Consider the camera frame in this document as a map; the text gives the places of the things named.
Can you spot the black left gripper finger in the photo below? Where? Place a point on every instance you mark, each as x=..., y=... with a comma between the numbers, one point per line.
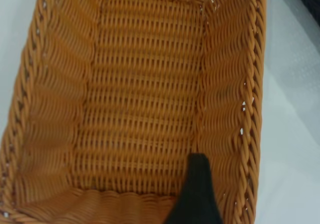
x=197, y=196

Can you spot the orange-brown wicker basket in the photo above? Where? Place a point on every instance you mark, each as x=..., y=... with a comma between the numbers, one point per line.
x=137, y=83

